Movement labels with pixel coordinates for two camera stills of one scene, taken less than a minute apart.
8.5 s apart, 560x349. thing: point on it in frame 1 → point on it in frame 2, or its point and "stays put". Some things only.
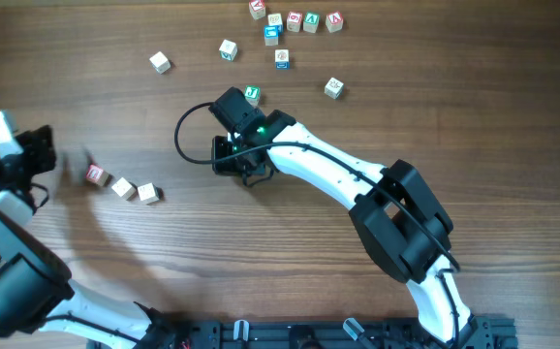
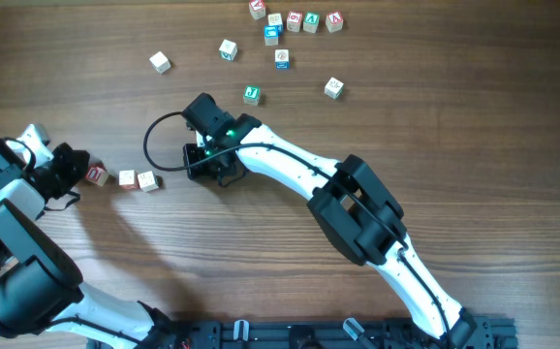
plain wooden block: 124,189 → 129,178
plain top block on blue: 275,19 stays put
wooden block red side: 97,174 stays put
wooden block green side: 228,50 stays put
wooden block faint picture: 147,193 → 147,181
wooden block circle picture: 252,94 stays put
